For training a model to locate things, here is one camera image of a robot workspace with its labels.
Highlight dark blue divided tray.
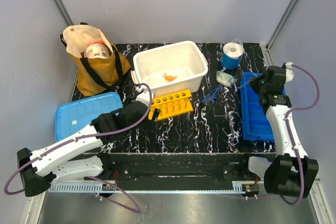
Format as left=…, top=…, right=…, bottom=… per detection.
left=240, top=72, right=275, bottom=143

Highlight light blue plastic lid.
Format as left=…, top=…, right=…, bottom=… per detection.
left=55, top=92, right=123, bottom=142

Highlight brown canvas tote bag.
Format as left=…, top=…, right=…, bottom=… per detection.
left=60, top=23, right=131, bottom=96

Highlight crumpled clear plastic wrapper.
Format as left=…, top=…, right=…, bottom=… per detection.
left=216, top=71, right=237, bottom=87

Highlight white plastic tub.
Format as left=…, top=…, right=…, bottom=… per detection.
left=131, top=41, right=208, bottom=97

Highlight blue safety glasses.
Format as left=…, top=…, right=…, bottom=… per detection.
left=201, top=84, right=223, bottom=105

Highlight white orange bottle in bag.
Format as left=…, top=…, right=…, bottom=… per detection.
left=85, top=40, right=109, bottom=59

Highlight yellow test tube rack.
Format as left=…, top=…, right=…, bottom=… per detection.
left=148, top=90, right=194, bottom=121

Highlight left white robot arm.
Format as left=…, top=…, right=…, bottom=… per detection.
left=17, top=101, right=151, bottom=197

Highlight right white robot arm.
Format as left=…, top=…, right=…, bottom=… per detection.
left=238, top=62, right=320, bottom=205

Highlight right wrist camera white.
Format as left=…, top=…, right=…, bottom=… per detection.
left=282, top=62, right=294, bottom=82

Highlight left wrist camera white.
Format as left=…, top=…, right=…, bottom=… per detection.
left=135, top=89, right=155, bottom=106

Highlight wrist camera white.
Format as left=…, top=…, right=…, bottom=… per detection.
left=282, top=62, right=294, bottom=82
left=135, top=89, right=155, bottom=106

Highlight yellow knotted rubber band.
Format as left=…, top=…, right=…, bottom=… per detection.
left=163, top=73, right=177, bottom=82

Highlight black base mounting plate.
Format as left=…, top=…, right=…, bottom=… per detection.
left=52, top=152, right=289, bottom=192

